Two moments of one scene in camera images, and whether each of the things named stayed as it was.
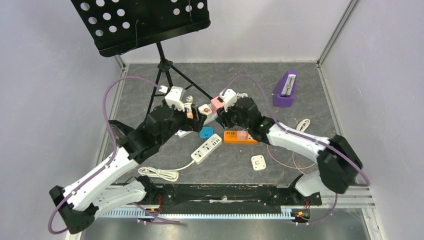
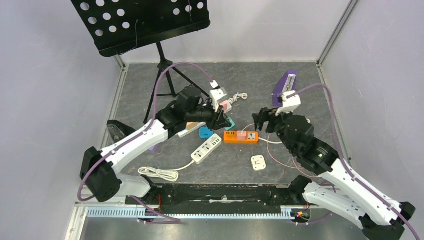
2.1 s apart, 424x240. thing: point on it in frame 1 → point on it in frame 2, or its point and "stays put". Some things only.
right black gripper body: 226,117 → 265,117
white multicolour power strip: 182,133 stays put
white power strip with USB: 215,140 stays put
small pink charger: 241,135 stays put
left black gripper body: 193,124 → 211,117
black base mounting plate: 232,198 stays put
